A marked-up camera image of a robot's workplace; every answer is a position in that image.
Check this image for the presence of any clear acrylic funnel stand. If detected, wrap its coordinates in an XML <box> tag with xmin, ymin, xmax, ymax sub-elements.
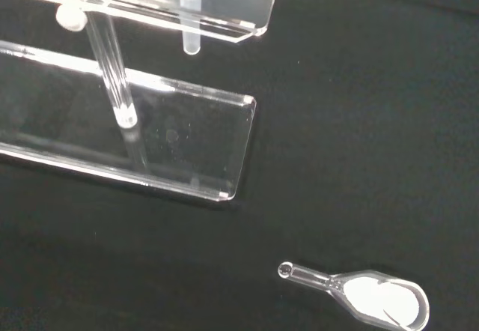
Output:
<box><xmin>0</xmin><ymin>0</ymin><xmax>282</xmax><ymax>202</ymax></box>

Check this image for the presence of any glass weighing funnel with powder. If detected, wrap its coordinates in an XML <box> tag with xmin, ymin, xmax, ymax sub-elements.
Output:
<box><xmin>277</xmin><ymin>260</ymin><xmax>431</xmax><ymax>331</ymax></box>

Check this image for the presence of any black bench cloth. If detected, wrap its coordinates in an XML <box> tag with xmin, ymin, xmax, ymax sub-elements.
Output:
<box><xmin>0</xmin><ymin>0</ymin><xmax>479</xmax><ymax>331</ymax></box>

